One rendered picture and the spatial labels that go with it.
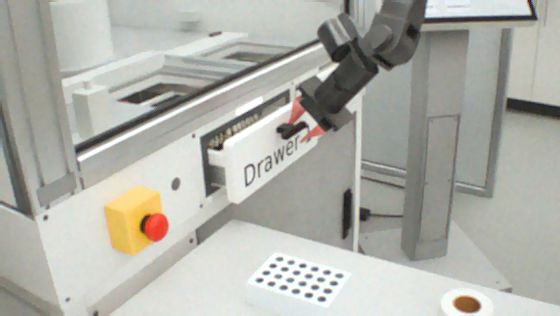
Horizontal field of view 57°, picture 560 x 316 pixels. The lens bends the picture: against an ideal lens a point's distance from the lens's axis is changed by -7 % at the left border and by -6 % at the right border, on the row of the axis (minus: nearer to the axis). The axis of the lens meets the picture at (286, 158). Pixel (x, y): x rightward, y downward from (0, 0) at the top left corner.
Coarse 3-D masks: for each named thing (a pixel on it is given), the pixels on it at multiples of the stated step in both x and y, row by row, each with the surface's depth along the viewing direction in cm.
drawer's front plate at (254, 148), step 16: (288, 112) 101; (256, 128) 93; (272, 128) 97; (224, 144) 88; (240, 144) 89; (256, 144) 93; (272, 144) 98; (304, 144) 109; (240, 160) 90; (256, 160) 94; (272, 160) 99; (288, 160) 104; (240, 176) 91; (256, 176) 95; (272, 176) 100; (240, 192) 92
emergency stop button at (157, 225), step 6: (150, 216) 74; (156, 216) 73; (162, 216) 74; (150, 222) 73; (156, 222) 73; (162, 222) 74; (150, 228) 73; (156, 228) 73; (162, 228) 74; (150, 234) 73; (156, 234) 73; (162, 234) 74; (150, 240) 74; (156, 240) 74
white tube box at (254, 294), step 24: (264, 264) 79; (288, 264) 80; (312, 264) 79; (264, 288) 74; (288, 288) 74; (312, 288) 75; (336, 288) 74; (288, 312) 74; (312, 312) 72; (336, 312) 74
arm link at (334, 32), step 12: (324, 24) 92; (336, 24) 91; (348, 24) 91; (324, 36) 92; (336, 36) 90; (348, 36) 90; (360, 36) 88; (372, 36) 84; (384, 36) 83; (336, 48) 90; (372, 48) 84; (336, 60) 93; (372, 60) 86; (384, 60) 91
